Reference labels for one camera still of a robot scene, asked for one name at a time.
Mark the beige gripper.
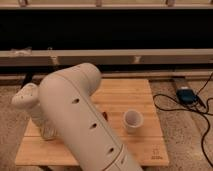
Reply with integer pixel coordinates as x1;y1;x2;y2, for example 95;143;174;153
30;105;57;140

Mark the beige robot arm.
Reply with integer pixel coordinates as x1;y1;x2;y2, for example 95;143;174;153
12;63;143;171

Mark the white cup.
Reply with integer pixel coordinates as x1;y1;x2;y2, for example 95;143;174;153
123;110;144;134

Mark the blue power adapter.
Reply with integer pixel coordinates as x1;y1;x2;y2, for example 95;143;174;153
176;89;197;104

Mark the wooden bench rail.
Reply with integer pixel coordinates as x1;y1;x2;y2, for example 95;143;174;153
0;49;213;67

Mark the black cable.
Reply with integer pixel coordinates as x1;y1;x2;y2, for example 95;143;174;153
152;71;213;168

